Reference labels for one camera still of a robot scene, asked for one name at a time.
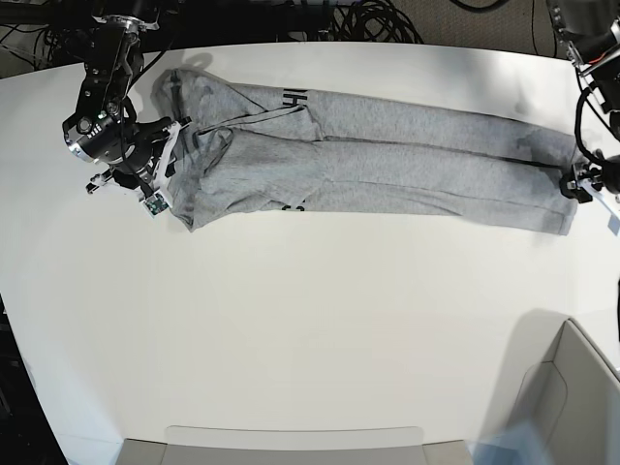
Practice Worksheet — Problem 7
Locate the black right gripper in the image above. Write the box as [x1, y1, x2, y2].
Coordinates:
[62, 113, 192, 202]

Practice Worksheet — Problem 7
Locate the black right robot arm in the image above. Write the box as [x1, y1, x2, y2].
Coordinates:
[62, 1, 191, 202]

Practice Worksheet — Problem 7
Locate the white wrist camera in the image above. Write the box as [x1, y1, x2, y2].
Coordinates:
[598, 194, 620, 236]
[140, 192, 170, 218]

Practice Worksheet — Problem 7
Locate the blue cloth in corner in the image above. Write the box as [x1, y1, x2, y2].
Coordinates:
[469, 420, 545, 465]

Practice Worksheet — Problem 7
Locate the grey tray at front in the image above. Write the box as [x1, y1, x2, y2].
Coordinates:
[116, 425, 474, 464]

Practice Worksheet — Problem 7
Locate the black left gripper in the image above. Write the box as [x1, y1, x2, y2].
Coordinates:
[559, 155, 619, 202]

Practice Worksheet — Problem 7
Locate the grey T-shirt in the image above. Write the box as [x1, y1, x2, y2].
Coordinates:
[153, 69, 577, 235]

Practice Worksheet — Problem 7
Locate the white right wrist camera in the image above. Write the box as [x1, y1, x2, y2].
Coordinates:
[140, 192, 170, 218]

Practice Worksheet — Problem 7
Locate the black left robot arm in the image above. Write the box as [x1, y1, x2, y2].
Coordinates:
[546, 0, 619, 203]

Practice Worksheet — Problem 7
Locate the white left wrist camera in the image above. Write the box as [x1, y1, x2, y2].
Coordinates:
[598, 194, 620, 236]

